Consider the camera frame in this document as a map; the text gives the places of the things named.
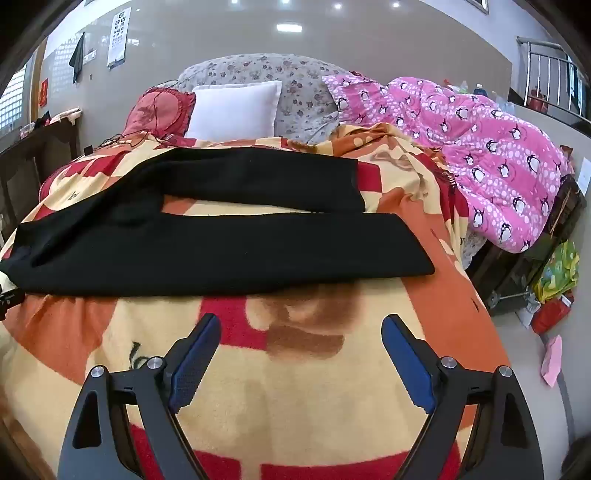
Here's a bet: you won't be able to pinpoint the red round cushion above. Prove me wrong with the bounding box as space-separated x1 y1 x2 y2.
121 88 197 141

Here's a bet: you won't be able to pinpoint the green printed bag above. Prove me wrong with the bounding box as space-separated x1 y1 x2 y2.
531 240 580 303

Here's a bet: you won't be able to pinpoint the wall poster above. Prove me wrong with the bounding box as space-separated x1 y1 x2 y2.
107 7 132 70

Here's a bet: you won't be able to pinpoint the dark wooden table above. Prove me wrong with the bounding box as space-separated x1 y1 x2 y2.
0 121 84 217

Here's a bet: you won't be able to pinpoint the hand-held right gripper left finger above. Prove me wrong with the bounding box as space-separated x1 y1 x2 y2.
58 313 222 480

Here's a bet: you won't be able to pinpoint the orange red printed blanket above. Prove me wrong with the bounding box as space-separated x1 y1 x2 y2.
0 122 513 480

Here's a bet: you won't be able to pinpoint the red bag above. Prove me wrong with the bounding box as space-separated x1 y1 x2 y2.
531 295 573 334

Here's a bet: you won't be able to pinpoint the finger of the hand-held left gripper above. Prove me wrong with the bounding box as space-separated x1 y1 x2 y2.
0 277 25 319

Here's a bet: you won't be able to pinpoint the dark wooden bed frame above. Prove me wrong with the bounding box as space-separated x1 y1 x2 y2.
468 175 587 317

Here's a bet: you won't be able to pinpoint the metal stair railing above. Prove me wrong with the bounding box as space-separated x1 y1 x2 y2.
516 36 587 125

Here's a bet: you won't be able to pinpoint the pink paper sheet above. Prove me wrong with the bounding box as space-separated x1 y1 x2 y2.
541 335 564 387

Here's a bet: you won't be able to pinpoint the black pants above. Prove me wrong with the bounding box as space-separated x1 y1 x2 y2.
0 148 435 297

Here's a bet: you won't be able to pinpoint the floral padded headboard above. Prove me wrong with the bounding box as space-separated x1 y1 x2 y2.
177 53 352 144

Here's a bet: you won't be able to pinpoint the pink penguin print quilt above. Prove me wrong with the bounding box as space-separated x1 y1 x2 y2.
322 73 571 254

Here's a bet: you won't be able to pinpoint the dark cloth on wall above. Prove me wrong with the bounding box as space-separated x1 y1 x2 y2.
69 32 87 85

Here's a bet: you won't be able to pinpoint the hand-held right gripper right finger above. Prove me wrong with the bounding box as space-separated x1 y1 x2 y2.
381 314 546 480

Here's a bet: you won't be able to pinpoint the white pillow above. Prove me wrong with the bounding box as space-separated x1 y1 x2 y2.
185 80 283 140

